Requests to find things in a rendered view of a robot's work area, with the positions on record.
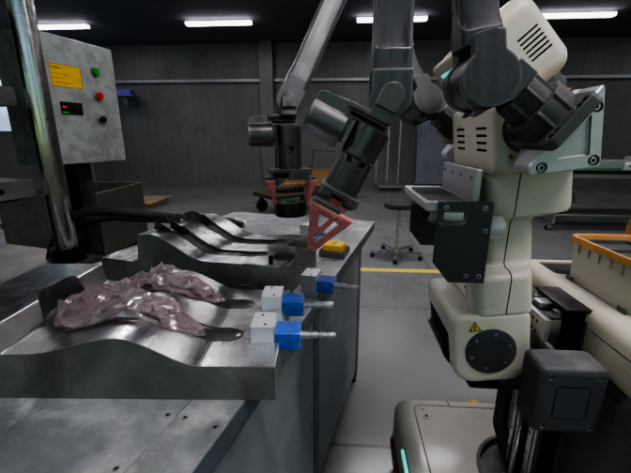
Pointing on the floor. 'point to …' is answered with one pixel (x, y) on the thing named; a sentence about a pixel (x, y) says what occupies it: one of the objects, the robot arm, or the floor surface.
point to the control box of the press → (70, 115)
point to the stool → (397, 232)
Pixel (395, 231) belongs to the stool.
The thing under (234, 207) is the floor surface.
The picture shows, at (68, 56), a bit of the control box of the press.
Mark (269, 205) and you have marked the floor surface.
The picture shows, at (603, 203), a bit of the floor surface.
